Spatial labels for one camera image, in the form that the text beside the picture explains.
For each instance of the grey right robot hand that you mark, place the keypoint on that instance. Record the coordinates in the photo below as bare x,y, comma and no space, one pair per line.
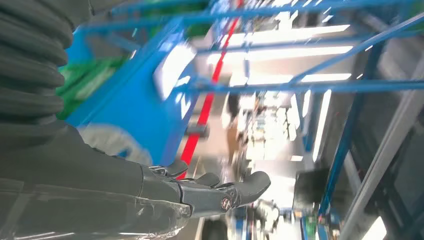
82,185

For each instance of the blue metal shelf rack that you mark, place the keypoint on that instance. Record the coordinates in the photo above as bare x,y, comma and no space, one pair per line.
132,109
334,165

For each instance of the green plastic crate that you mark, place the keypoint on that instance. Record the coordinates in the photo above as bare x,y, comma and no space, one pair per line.
89,82

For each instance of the red barrier belt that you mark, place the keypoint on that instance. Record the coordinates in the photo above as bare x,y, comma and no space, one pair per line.
205,109

